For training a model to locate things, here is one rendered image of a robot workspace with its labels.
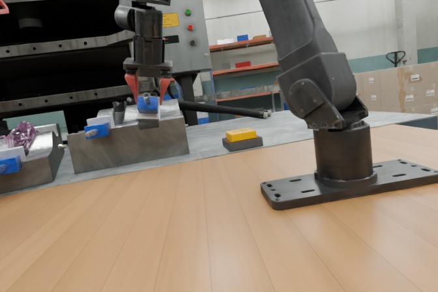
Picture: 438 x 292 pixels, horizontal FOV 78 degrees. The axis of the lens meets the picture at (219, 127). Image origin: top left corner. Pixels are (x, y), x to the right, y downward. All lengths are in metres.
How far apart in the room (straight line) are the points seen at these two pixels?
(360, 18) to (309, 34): 7.97
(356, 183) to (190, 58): 1.30
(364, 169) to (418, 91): 3.99
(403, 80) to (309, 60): 3.87
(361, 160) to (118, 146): 0.50
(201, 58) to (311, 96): 1.26
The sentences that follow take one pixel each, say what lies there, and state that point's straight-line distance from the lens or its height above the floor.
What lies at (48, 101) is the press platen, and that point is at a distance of 1.56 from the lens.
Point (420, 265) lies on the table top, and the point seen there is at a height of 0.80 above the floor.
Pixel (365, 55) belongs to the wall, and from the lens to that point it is 8.23.
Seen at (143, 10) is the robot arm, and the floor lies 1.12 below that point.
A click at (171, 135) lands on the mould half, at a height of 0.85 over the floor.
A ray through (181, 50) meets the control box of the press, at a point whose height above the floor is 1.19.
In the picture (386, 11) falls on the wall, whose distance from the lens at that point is 8.63.
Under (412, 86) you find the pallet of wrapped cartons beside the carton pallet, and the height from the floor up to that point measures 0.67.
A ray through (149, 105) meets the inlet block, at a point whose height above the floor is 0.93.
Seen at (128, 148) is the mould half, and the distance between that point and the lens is 0.66.
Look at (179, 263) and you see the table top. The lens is 0.25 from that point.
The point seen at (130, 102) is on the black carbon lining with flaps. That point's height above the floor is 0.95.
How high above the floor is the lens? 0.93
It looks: 7 degrees down
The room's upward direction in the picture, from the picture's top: 8 degrees counter-clockwise
